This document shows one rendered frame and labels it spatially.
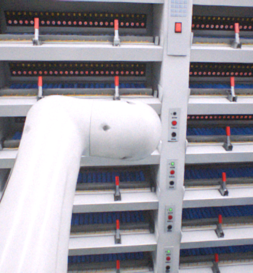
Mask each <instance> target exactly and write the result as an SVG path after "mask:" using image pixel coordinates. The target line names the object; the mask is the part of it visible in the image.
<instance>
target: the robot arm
mask: <svg viewBox="0 0 253 273"><path fill-rule="evenodd" d="M161 136H162V126H161V121H160V118H159V116H158V115H157V113H156V111H155V110H154V109H153V108H151V107H150V106H149V105H147V104H145V103H143V102H140V101H138V100H90V99H82V98H74V97H67V96H63V95H49V96H48V97H46V98H43V99H41V100H38V101H37V102H36V103H35V104H34V105H33V106H32V107H31V109H30V111H29V112H28V114H27V116H26V120H25V125H24V129H23V134H22V138H21V141H20V146H19V149H18V153H17V156H16V158H15V161H14V164H13V167H12V170H11V172H10V174H9V177H8V179H7V183H6V185H5V188H4V190H3V193H2V195H1V198H0V273H67V261H68V247H69V235H70V224H71V219H72V210H73V202H74V195H75V189H76V183H77V177H78V172H79V169H80V159H81V157H82V156H91V157H103V158H112V159H119V160H126V161H137V160H141V159H144V158H146V157H148V156H149V155H151V154H152V152H154V151H155V149H156V148H157V147H158V145H159V143H160V140H161Z"/></svg>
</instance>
